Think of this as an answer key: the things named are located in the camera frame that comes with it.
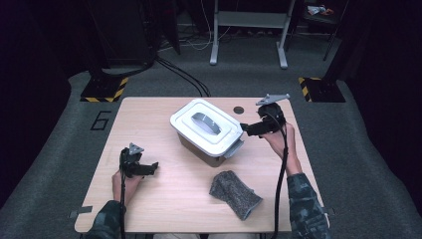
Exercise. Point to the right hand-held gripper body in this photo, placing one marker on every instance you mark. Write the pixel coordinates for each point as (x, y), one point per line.
(273, 118)

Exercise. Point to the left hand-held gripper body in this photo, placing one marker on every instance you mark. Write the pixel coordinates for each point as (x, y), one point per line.
(129, 164)

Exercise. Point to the storage box with white lid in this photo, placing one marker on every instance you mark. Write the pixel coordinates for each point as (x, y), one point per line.
(205, 129)

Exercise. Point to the grey fluffy cloth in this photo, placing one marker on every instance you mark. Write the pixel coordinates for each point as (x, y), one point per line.
(235, 195)

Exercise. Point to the person's left hand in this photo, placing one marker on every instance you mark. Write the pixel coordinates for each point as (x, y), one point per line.
(124, 191)

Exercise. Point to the person's right hand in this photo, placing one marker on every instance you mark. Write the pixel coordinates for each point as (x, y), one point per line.
(285, 146)

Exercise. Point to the dark round table grommet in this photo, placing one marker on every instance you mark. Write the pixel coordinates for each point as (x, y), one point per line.
(238, 110)

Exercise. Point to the black yellow-striped stand base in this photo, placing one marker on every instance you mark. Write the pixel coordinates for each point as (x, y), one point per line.
(104, 89)
(323, 90)

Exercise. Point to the dark stand with colourful item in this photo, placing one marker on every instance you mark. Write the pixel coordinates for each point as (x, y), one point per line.
(320, 11)

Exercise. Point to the dark equipment cabinet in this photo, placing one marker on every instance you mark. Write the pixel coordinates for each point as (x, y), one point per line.
(122, 30)

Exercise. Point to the white metal stand frame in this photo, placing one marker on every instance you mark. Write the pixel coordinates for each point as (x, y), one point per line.
(250, 19)

